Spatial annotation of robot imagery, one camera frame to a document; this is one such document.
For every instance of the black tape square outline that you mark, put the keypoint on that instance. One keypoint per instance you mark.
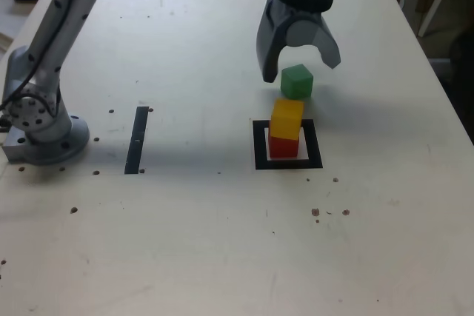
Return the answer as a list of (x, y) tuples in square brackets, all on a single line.
[(289, 165)]

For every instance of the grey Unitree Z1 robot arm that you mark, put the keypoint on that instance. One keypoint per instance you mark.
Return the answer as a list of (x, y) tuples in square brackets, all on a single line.
[(37, 109)]

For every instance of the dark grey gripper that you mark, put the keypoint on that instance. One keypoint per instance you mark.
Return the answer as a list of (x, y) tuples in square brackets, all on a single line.
[(300, 14)]

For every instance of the green cube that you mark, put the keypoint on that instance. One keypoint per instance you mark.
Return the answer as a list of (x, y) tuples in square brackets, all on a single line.
[(296, 83)]

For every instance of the red cube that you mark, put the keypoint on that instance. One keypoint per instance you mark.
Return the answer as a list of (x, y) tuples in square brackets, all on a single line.
[(283, 147)]

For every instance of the yellow cube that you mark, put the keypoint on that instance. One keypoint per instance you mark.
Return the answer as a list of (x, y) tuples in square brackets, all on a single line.
[(287, 120)]

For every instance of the black tape strip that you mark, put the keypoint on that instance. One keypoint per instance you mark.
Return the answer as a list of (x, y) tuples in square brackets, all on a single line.
[(136, 138)]

